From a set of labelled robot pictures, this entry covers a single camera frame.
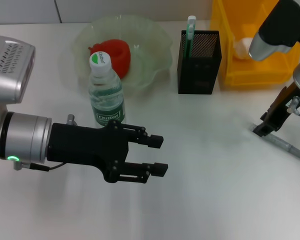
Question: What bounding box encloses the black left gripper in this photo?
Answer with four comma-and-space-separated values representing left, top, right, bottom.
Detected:
46, 119, 169, 184

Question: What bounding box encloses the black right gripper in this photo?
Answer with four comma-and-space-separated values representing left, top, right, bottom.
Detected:
252, 82, 300, 138

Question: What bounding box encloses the grey marker pen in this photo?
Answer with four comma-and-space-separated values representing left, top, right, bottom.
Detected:
249, 124, 300, 161

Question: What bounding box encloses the clear water bottle green label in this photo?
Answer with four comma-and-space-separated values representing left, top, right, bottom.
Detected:
88, 51, 127, 129

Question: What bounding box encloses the white paper ball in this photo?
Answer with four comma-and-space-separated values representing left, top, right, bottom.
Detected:
233, 37, 253, 60

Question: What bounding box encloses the red-orange fruit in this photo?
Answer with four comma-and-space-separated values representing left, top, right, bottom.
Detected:
89, 38, 132, 81

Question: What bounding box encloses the green utility knife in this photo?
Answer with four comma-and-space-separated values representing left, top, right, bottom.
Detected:
185, 15, 197, 58

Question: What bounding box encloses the black mesh pen holder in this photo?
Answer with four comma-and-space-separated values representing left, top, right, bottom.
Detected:
177, 29, 223, 95

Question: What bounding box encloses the green glass fruit bowl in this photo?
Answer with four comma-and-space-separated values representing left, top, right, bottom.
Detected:
72, 14, 173, 91

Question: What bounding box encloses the yellow plastic bin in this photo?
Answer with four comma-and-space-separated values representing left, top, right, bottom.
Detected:
209, 0, 300, 90

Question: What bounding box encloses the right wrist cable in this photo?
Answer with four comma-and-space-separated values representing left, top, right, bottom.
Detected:
286, 96, 300, 120

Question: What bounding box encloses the wrist cable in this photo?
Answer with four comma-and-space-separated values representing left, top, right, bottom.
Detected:
286, 96, 300, 120
12, 161, 66, 172

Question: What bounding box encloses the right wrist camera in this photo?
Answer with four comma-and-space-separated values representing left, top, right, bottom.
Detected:
248, 0, 300, 62

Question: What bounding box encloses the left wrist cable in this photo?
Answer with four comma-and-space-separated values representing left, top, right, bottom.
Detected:
12, 161, 66, 172

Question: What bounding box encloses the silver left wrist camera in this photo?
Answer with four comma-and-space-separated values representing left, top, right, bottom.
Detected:
0, 35, 36, 105

